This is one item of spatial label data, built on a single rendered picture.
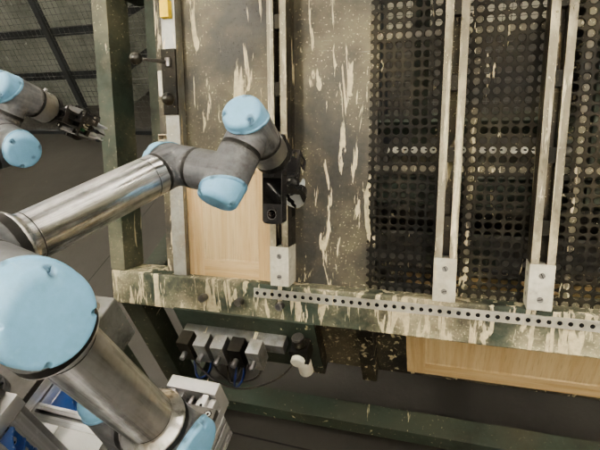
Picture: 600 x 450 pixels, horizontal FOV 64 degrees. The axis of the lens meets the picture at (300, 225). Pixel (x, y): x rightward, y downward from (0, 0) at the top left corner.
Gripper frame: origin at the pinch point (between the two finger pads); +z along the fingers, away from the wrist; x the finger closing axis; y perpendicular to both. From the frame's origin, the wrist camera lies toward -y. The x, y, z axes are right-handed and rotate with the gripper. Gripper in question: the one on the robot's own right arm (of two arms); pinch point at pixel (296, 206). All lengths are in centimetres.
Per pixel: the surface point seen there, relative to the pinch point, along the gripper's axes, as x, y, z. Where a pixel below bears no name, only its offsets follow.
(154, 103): 66, 44, 19
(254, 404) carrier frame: 40, -47, 104
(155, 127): 66, 37, 23
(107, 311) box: 67, -27, 30
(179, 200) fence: 51, 12, 28
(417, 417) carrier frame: -25, -39, 108
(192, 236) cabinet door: 49, 3, 36
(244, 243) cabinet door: 29.7, 2.3, 37.6
